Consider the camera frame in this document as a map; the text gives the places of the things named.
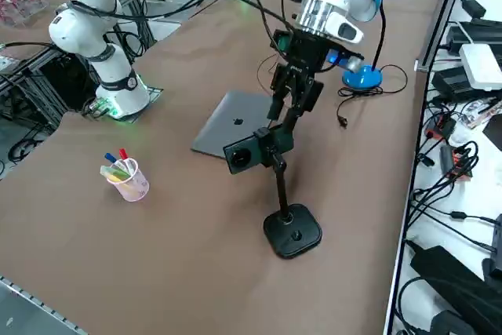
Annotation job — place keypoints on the aluminium frame post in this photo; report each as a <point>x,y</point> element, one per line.
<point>443,9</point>

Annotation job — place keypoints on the green highlighter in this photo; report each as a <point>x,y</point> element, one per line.
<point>115,172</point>

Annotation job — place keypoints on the printed packet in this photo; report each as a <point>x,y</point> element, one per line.
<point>484,111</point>

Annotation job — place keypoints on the yellow highlighter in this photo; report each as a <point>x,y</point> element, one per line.
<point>115,180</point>

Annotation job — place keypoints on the black desktop phone stand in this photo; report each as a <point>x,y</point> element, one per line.
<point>292,233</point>

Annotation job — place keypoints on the blue desk lamp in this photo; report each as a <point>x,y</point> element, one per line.
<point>362,78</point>

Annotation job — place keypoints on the dark smartphone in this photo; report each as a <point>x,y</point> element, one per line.
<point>243,156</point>

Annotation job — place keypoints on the blue capped marker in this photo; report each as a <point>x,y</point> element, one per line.
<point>109,157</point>

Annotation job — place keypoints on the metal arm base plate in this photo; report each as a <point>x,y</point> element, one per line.
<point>157,92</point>

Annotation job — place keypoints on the white rectangular box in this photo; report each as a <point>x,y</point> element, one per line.
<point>480,66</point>

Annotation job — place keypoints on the grey closed laptop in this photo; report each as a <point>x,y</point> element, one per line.
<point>219,131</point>

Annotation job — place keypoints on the red black connector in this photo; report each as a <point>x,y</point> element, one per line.
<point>441,127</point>

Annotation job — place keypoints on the perforated metal rail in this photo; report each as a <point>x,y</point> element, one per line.
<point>39,303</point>

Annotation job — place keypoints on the black power brick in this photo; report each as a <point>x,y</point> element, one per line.
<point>451,82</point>

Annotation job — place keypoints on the red capped marker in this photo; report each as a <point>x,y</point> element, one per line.
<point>123,153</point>

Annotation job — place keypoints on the orange black adapter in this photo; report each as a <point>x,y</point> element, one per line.
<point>459,162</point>

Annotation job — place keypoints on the small black power adapter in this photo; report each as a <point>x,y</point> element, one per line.
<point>474,7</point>

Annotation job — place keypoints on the black aluminium frame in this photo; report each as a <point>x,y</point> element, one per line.
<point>55,80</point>

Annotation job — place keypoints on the black flat device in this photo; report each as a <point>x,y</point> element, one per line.
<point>482,31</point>

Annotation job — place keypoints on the pink mesh pen cup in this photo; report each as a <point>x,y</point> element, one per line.
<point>133,190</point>

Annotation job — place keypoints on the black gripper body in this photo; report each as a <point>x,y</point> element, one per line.
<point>306,54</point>

